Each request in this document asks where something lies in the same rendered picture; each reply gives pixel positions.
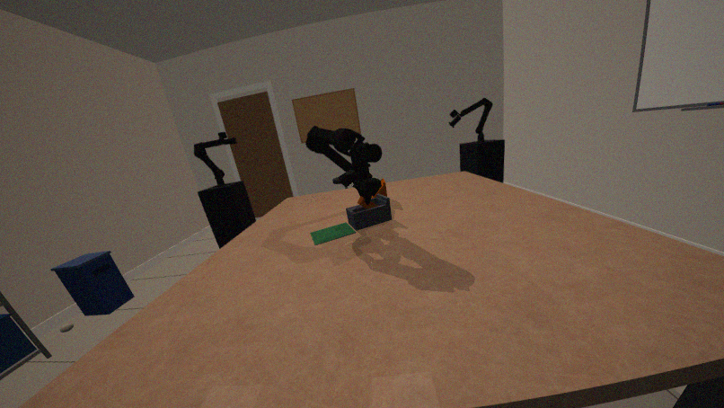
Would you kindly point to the orange l-shaped part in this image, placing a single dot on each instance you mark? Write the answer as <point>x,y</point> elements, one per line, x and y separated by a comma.
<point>362,202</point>

